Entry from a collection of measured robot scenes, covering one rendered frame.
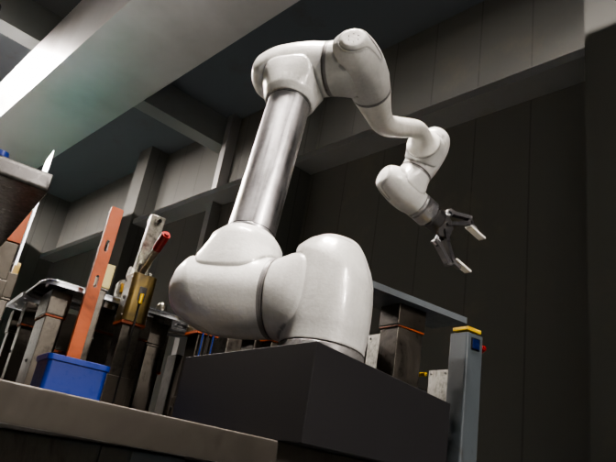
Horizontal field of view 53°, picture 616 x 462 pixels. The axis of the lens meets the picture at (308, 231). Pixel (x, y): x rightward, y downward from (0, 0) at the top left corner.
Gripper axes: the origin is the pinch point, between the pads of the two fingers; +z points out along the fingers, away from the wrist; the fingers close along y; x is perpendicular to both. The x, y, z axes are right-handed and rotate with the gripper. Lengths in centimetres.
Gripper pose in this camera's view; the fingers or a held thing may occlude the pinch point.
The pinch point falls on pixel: (473, 253)
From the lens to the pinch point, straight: 208.7
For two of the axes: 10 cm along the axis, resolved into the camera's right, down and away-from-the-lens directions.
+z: 7.5, 6.0, 2.8
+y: 4.6, -7.7, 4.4
